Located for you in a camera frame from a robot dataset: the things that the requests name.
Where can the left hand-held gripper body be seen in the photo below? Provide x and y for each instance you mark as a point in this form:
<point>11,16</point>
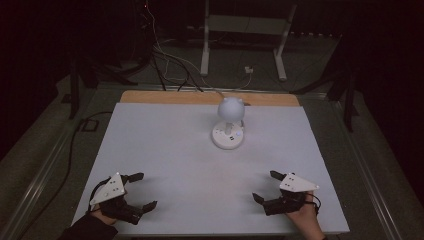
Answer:
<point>111,191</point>

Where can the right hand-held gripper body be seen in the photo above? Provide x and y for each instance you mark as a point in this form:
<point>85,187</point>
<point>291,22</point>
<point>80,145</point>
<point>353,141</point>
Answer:
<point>293,193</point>

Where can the white round-headed desk lamp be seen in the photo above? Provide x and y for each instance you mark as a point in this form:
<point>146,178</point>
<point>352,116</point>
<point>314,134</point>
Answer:
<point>230,124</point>

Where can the person's left hand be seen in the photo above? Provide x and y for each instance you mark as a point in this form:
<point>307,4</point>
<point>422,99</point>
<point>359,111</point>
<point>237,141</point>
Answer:
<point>102,217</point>

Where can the person's right hand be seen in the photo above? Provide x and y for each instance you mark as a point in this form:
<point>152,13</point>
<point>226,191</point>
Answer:
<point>305,218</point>

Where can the white table mat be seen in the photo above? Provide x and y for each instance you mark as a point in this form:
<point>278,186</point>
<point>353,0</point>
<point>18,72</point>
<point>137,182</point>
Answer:
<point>206,173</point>

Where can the black tripod stand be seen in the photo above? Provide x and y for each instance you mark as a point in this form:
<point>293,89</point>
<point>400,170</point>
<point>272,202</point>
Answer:
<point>346,96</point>
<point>80,76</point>

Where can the white plug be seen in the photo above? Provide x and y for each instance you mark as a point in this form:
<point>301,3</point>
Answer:
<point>248,69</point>

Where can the grey metal stand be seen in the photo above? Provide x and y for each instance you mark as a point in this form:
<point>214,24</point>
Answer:
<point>245,26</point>

